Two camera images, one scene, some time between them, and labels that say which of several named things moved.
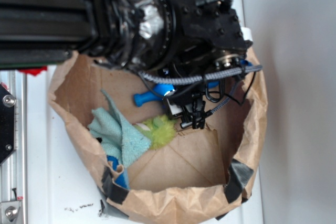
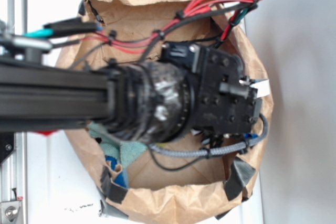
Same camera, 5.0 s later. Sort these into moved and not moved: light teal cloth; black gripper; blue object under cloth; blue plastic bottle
Moved: blue plastic bottle; black gripper
Not moved: light teal cloth; blue object under cloth
